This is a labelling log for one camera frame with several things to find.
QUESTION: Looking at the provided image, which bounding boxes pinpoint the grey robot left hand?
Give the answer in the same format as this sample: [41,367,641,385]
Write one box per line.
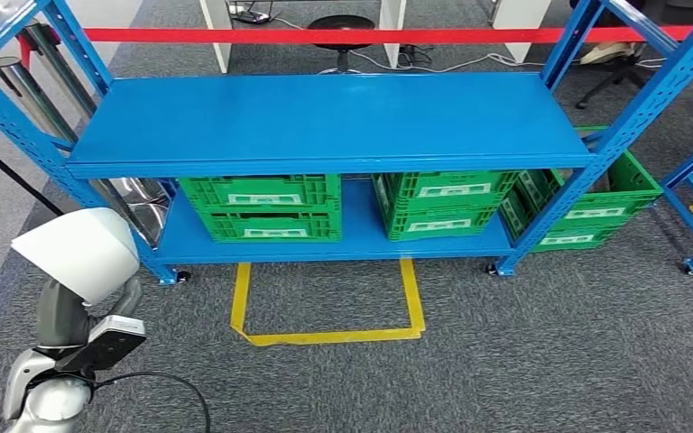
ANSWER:
[35,275,144,351]

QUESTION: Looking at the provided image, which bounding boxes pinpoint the white curved plastic part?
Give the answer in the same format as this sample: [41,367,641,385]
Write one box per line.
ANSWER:
[10,207,142,307]

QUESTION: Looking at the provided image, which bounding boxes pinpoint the large blue metal shelf rack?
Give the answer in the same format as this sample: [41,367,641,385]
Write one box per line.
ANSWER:
[0,0,693,287]

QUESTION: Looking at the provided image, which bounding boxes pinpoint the red barrier belt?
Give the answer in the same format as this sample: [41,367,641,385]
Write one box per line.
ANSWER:
[16,24,693,69]

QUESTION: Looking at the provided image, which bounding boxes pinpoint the black router box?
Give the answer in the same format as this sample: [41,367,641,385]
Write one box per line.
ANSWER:
[228,1,282,25]

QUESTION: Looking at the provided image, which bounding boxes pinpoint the black office chair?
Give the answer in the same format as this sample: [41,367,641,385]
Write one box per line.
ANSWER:
[573,35,659,111]

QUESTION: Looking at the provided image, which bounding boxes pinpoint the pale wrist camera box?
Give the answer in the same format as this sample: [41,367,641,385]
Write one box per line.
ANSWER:
[53,315,147,373]

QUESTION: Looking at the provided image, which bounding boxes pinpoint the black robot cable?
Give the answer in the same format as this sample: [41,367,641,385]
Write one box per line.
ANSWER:
[26,369,213,433]

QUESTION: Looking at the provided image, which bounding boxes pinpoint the black stanchion post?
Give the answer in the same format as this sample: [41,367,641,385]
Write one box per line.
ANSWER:
[0,130,66,217]

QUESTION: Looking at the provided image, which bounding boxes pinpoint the chrome stanchion post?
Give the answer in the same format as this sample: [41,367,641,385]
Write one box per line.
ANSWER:
[20,21,171,207]
[0,55,162,249]

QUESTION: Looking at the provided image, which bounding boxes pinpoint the black floor cable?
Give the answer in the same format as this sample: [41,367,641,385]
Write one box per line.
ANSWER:
[397,44,436,68]

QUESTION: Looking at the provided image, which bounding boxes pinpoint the white floor cable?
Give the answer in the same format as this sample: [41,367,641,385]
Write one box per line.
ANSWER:
[346,49,554,74]

